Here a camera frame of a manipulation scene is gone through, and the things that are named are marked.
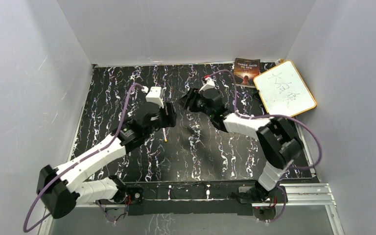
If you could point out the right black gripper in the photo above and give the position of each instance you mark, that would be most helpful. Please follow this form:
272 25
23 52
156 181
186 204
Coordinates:
189 100

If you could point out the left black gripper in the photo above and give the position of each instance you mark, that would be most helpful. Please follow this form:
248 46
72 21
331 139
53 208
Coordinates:
169 120

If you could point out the orange white pen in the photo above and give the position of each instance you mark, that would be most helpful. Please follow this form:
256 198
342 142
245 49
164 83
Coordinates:
164 133

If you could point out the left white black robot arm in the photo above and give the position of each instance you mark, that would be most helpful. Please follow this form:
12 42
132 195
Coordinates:
65 186

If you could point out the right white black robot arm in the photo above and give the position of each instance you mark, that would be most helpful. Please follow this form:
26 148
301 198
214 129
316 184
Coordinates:
279 141

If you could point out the brown book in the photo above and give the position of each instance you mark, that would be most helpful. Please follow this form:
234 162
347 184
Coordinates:
245 70

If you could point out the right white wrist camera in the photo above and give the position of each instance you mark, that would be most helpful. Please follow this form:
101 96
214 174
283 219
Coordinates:
208 83

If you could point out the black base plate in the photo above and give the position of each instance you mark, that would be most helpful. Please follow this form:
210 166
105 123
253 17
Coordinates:
199 197

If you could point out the white board wooden frame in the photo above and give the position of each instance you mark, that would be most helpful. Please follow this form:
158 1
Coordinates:
283 91

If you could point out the aluminium frame rail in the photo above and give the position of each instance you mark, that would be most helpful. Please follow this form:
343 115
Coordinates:
315 194

